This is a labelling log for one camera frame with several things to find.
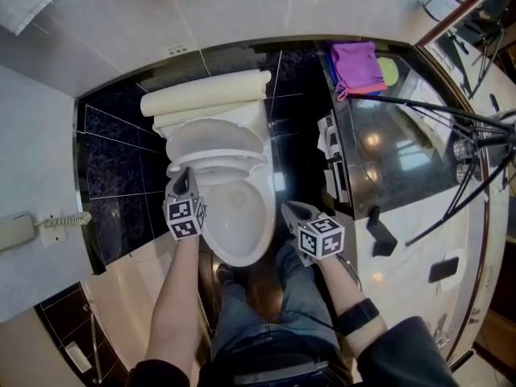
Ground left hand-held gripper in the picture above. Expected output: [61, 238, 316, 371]
[163, 166, 207, 241]

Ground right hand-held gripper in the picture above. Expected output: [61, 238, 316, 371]
[281, 200, 347, 268]

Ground white toilet seat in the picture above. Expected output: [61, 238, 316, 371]
[166, 151, 269, 187]

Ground black forearm band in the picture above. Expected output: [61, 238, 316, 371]
[337, 298, 381, 336]

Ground person's right forearm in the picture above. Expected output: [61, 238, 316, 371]
[318, 256, 388, 356]

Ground person's left forearm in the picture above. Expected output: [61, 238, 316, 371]
[144, 235, 201, 372]

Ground white ceramic toilet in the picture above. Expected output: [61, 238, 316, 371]
[152, 102, 278, 268]

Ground cream rolled mat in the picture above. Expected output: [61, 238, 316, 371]
[139, 69, 272, 128]

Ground person's left shoe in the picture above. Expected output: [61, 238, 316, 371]
[216, 263, 235, 285]

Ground blue jeans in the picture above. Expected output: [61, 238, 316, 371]
[209, 243, 339, 362]

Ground cream bathtub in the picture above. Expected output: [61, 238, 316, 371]
[80, 231, 214, 387]

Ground black waist pack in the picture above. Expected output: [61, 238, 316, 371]
[201, 332, 352, 387]

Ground black smartphone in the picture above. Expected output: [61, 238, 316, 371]
[427, 256, 460, 285]

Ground purple cloth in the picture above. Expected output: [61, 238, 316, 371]
[330, 41, 388, 102]

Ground yellow-green cloth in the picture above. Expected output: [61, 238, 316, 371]
[377, 56, 399, 88]

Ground dark jacket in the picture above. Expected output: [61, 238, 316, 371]
[128, 316, 460, 387]

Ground chrome grab bar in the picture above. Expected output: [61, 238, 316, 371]
[82, 304, 104, 385]

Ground chrome sink faucet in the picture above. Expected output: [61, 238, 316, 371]
[433, 314, 451, 346]

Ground white soap dish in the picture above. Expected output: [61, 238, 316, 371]
[64, 340, 93, 374]

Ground black tripod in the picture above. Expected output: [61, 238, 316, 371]
[346, 93, 516, 248]

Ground wood framed mirror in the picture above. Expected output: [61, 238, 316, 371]
[414, 0, 516, 370]

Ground grey cable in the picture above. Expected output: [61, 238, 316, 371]
[338, 256, 363, 289]

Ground black angular bracket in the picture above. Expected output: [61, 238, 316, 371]
[366, 206, 399, 257]

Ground white wall jack plate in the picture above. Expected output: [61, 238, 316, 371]
[36, 207, 68, 248]

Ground cream wall telephone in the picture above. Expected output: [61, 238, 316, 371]
[0, 214, 37, 253]

